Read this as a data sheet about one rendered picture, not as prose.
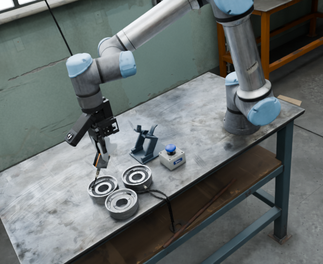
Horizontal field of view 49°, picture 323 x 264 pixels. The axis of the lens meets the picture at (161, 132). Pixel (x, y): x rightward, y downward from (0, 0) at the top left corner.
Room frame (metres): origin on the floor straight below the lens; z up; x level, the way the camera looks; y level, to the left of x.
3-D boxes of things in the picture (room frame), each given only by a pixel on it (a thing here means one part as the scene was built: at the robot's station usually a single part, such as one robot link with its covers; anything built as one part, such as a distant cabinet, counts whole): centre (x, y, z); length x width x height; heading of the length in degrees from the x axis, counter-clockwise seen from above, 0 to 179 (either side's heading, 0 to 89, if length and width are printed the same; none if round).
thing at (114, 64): (1.01, 0.10, 1.23); 0.11 x 0.11 x 0.08; 9
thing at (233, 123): (1.19, -0.33, 0.85); 0.15 x 0.15 x 0.10
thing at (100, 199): (0.93, 0.23, 0.82); 0.10 x 0.10 x 0.04
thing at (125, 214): (0.84, 0.17, 0.82); 0.10 x 0.10 x 0.04
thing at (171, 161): (1.04, -0.03, 0.82); 0.08 x 0.07 x 0.05; 120
